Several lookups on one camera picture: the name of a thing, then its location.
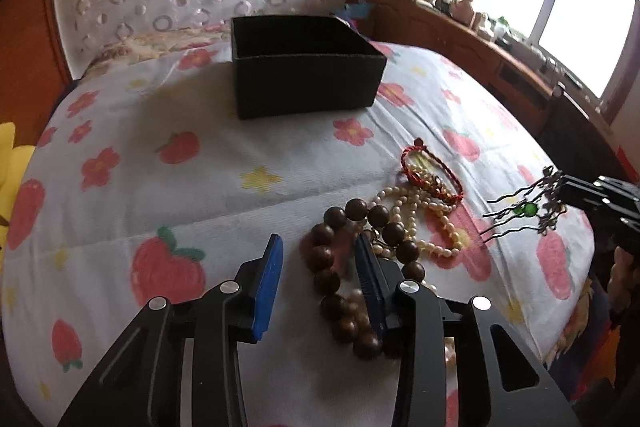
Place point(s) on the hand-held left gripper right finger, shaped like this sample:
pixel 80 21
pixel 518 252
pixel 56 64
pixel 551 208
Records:
pixel 369 279

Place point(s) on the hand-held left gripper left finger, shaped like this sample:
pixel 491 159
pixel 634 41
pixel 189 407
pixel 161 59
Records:
pixel 267 289

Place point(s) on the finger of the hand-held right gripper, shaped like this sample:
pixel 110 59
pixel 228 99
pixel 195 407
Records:
pixel 627 218
pixel 590 188

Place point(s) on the metal hairpin with green beads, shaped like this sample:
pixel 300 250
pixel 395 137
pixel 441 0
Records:
pixel 527 208

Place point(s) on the black box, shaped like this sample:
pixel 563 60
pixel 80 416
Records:
pixel 300 82

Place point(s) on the floral strawberry bed sheet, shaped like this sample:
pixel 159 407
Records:
pixel 200 187

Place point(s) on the brown wooden sideboard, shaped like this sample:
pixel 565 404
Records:
pixel 450 37

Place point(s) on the blue cloth item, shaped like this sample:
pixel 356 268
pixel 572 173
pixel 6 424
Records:
pixel 356 11

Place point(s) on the beige floral cloth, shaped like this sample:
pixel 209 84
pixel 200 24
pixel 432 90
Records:
pixel 150 42

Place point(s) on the yellow plush toy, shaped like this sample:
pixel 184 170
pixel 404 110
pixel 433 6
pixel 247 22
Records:
pixel 14 167

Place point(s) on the red wooden bed frame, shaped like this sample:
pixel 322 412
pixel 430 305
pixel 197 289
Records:
pixel 47 32

